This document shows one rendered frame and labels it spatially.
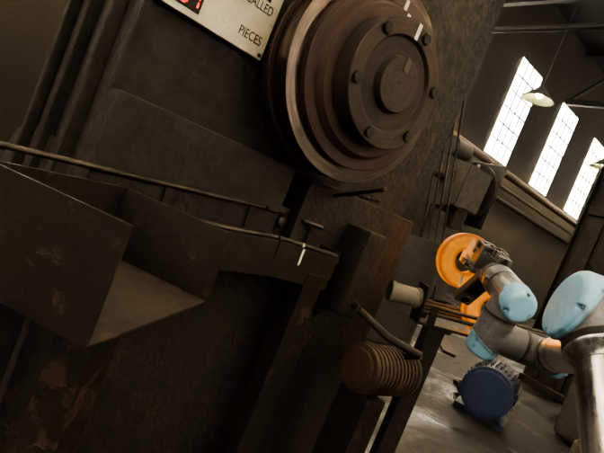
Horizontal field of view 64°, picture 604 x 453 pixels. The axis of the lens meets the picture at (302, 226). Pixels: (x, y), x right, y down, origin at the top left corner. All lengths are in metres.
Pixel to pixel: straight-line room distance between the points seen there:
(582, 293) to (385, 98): 0.55
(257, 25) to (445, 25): 0.66
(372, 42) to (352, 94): 0.11
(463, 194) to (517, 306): 7.96
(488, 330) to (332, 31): 0.72
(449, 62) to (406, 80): 0.52
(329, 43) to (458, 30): 0.68
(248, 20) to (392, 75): 0.33
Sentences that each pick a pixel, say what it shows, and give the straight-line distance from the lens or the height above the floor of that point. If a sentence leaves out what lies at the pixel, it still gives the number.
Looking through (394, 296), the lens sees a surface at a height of 0.66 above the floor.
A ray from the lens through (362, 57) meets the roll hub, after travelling 1.04.
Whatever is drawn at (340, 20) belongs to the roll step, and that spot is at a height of 1.18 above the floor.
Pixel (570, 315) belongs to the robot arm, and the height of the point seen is 0.80.
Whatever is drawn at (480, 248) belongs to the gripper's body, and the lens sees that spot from 1.32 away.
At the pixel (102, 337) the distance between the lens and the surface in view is 0.58.
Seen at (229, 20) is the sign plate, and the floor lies 1.10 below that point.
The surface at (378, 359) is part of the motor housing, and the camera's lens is 1.26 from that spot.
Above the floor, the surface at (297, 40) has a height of 1.10.
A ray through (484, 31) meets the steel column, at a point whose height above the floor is 3.21.
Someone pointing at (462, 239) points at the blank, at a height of 0.87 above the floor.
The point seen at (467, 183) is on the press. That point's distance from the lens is 9.08.
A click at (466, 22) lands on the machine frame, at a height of 1.49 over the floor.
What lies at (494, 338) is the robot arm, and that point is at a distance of 1.18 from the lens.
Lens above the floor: 0.81
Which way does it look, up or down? 3 degrees down
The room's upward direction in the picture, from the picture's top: 22 degrees clockwise
